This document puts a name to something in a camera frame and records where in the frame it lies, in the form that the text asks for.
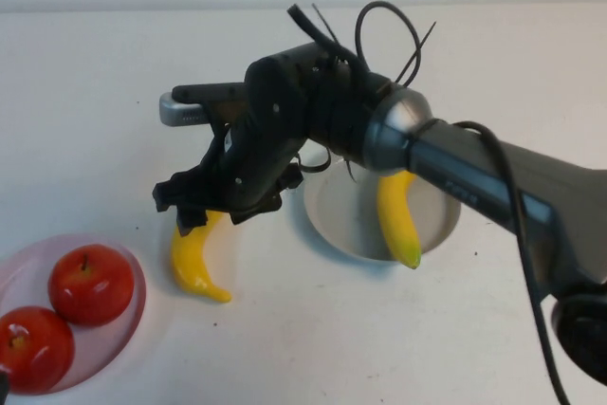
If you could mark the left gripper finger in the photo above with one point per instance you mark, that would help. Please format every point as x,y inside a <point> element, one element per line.
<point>3,383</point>

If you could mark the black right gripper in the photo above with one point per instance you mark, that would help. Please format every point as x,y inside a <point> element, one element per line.
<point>256,158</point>

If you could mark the red apple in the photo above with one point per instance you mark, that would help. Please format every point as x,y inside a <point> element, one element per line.
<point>33,353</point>
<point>90,286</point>

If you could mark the yellow banana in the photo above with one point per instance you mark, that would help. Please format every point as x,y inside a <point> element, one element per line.
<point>194,267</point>
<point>400,220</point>

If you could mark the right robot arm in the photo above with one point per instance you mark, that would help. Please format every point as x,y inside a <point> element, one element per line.
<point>474,172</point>

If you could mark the grey-blue round plate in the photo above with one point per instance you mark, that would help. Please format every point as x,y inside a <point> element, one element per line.
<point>341,215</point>

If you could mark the pink round plate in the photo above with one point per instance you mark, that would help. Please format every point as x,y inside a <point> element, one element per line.
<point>118,329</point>

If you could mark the black zip tie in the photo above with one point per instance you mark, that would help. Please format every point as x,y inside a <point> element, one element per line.
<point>379,3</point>
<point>318,169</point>

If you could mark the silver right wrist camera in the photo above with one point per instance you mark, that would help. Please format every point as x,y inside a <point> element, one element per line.
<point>182,113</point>

